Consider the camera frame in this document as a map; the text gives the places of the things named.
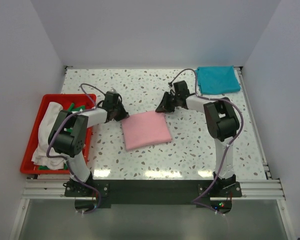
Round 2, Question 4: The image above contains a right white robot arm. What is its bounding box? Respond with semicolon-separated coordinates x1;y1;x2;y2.
155;80;242;197

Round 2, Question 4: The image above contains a pink t shirt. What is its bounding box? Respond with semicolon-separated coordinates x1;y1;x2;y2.
121;111;172;151

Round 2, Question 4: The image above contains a red plastic bin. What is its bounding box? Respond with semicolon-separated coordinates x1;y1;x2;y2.
20;94;94;175

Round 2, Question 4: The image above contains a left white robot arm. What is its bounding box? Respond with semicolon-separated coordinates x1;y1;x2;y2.
46;91;129;196

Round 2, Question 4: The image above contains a teal folded t shirt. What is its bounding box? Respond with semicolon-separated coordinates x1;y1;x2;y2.
195;65;241;95

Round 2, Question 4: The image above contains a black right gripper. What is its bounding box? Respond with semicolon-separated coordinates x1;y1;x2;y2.
155;91;180;114

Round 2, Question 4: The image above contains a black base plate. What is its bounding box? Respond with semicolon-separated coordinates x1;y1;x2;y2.
64;179;242;210

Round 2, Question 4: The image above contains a white t shirt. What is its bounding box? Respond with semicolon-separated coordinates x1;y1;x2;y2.
31;102;64;171

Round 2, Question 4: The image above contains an aluminium frame rail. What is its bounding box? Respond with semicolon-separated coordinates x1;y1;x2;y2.
22;178;77;200

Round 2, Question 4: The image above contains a green t shirt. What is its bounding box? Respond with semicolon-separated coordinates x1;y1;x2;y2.
38;101;87;171

